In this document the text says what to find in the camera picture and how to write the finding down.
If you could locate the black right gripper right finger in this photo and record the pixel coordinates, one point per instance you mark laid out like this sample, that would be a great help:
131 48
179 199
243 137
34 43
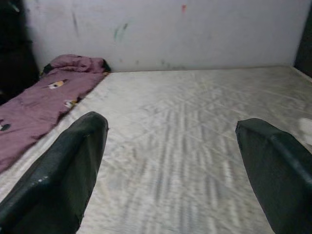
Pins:
280 185

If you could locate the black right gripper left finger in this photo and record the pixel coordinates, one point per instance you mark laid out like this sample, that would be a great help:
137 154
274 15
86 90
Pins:
53 185

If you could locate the pink cartoon print blanket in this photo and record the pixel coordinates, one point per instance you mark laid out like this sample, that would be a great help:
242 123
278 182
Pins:
36 107

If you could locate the white quilted mattress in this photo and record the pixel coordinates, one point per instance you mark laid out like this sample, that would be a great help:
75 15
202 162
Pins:
182 109

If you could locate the dark clothes heap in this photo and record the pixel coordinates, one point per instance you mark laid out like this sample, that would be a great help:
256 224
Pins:
14 61

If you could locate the dark tufted headboard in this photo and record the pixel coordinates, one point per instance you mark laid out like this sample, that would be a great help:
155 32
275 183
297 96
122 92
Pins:
304 56

